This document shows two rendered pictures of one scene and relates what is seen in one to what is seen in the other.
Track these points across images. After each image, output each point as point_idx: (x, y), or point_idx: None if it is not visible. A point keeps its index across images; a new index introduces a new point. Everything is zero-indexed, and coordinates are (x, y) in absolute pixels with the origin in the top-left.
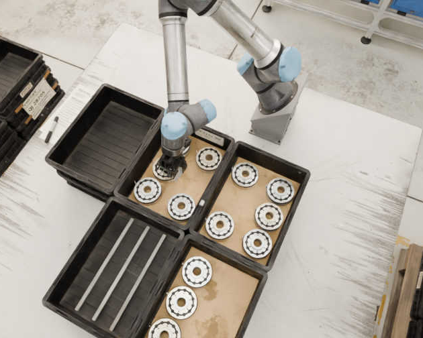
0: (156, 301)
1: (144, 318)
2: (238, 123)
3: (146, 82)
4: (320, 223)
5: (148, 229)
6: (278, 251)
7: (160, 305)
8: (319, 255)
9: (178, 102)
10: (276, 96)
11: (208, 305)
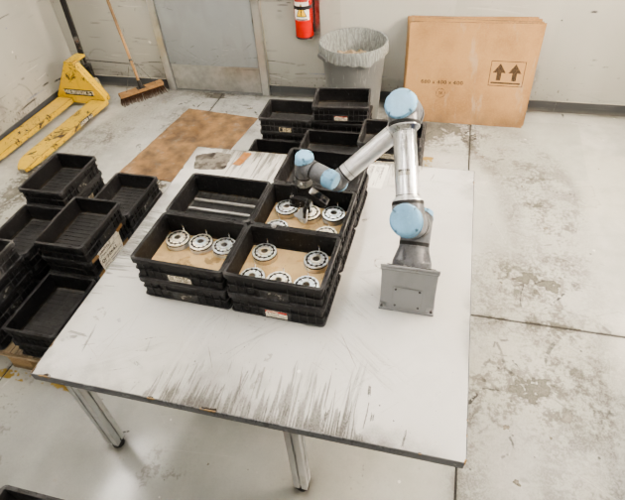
0: (198, 224)
1: (185, 215)
2: None
3: None
4: (296, 352)
5: None
6: (239, 277)
7: None
8: (262, 354)
9: (338, 169)
10: (400, 254)
11: (200, 261)
